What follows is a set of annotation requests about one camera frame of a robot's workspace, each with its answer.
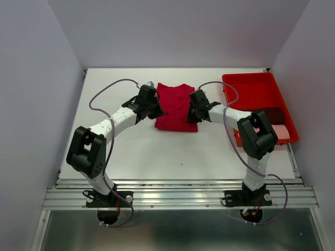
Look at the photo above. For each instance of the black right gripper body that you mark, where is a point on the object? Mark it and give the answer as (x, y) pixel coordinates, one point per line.
(196, 108)

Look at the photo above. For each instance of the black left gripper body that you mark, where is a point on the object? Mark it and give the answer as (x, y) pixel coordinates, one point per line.
(154, 102)

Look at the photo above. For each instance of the red t-shirt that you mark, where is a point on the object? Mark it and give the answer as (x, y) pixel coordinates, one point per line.
(175, 103)

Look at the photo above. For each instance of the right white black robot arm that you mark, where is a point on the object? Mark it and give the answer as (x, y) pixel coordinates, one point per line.
(258, 139)

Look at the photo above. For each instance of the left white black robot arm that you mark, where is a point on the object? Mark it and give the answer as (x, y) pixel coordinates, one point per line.
(91, 148)

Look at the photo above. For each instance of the red plastic bin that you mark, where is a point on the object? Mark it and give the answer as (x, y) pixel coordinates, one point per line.
(256, 91)

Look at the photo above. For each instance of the dark maroon rolled t-shirt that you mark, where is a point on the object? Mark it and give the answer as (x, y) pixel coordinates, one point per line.
(275, 115)

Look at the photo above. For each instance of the pink rolled t-shirt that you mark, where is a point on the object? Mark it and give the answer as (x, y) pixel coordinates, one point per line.
(281, 132)

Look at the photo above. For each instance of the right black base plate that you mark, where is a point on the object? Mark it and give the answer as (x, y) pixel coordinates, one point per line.
(242, 198)

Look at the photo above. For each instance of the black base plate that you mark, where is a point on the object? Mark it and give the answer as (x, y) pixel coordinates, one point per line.
(242, 198)
(96, 200)

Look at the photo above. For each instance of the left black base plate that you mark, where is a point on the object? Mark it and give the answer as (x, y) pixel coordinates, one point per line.
(96, 200)

